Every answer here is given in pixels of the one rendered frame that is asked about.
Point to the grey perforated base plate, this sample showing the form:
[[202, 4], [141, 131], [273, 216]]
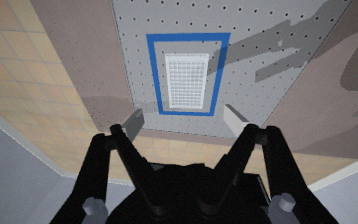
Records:
[[271, 44]]

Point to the white well plate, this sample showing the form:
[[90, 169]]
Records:
[[186, 77]]

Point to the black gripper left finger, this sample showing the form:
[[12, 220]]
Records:
[[86, 203]]

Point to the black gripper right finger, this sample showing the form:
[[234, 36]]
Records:
[[292, 202]]

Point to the blue tape outline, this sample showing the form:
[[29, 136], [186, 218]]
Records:
[[224, 37]]

